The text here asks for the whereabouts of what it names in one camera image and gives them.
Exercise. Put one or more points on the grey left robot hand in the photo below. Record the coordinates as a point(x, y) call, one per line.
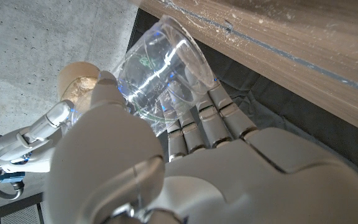
point(228, 186)

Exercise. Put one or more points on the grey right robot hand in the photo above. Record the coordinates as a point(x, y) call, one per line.
point(26, 140)

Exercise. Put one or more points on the clear cup with brown sugar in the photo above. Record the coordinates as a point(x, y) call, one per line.
point(76, 87)

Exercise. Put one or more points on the clear plastic cup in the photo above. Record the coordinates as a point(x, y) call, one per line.
point(160, 62)

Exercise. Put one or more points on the black fabric backdrop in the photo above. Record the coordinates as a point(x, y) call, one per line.
point(291, 118)

